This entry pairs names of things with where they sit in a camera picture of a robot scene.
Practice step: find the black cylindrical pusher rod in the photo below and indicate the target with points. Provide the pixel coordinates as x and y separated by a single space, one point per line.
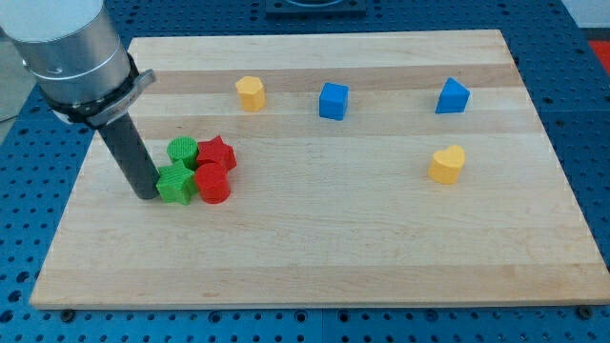
129 151

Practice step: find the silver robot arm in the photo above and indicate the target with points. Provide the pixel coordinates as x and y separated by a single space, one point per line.
85 75

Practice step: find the blue cube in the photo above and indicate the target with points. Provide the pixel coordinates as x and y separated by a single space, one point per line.
333 101

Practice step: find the blue triangle block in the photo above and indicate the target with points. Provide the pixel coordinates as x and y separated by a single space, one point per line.
453 97

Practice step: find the green cylinder block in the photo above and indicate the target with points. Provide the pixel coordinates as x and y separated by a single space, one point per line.
185 149

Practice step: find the green star block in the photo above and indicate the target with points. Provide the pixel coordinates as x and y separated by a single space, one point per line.
176 183

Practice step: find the red star block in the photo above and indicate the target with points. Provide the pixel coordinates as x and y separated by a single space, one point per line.
216 151

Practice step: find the red cylinder block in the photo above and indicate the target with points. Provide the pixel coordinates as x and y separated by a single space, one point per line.
212 182

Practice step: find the yellow pentagon block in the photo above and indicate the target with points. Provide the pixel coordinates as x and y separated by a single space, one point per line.
251 93

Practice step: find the wooden board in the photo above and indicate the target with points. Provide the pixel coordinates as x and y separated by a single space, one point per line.
326 213

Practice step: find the yellow heart block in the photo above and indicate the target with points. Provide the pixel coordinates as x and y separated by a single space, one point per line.
446 165

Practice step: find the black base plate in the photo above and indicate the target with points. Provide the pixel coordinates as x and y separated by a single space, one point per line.
302 7

